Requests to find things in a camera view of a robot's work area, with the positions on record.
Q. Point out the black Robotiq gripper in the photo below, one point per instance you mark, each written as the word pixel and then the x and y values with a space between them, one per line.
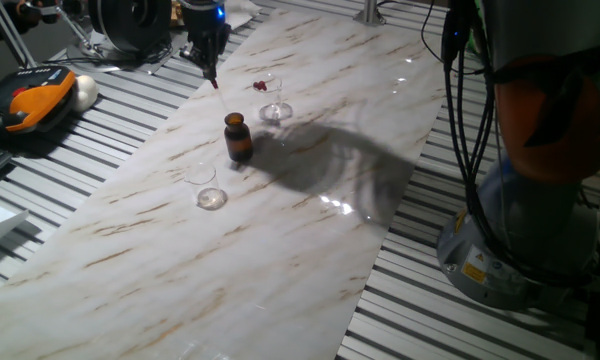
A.
pixel 205 30

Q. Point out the glass dropper red bulb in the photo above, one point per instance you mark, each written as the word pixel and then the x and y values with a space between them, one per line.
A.
pixel 261 85
pixel 214 84

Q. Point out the small metal tripod device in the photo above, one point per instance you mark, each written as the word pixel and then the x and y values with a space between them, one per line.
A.
pixel 50 12

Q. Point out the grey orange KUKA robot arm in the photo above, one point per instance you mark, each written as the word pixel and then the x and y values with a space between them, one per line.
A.
pixel 555 125

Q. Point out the person hand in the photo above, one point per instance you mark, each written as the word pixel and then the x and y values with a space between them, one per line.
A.
pixel 30 12

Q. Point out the dark grey flat sheet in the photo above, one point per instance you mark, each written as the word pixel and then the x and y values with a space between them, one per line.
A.
pixel 172 50

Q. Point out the gold foil packet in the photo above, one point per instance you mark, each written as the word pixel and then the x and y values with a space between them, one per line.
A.
pixel 176 12

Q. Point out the crumpled white paper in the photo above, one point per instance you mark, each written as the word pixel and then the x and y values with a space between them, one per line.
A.
pixel 242 10

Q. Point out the brown glass bottle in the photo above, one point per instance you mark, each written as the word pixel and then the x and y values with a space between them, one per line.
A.
pixel 237 140

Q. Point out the clear glass beaker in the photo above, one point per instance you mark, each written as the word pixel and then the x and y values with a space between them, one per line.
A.
pixel 210 199
pixel 275 112

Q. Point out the black filament spool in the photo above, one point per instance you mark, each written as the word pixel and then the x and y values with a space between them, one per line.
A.
pixel 125 25

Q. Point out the white round object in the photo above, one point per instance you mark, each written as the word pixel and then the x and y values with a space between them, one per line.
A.
pixel 86 90

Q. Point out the orange black teach pendant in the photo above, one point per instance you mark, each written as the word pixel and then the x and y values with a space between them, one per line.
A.
pixel 35 100

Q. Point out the marble pattern sheet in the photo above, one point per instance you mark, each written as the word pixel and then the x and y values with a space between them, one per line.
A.
pixel 180 280

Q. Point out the aluminium frame post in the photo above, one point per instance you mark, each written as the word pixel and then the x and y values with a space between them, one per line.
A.
pixel 370 15

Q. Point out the aluminium frame strut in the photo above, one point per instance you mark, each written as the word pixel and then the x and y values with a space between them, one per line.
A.
pixel 13 37

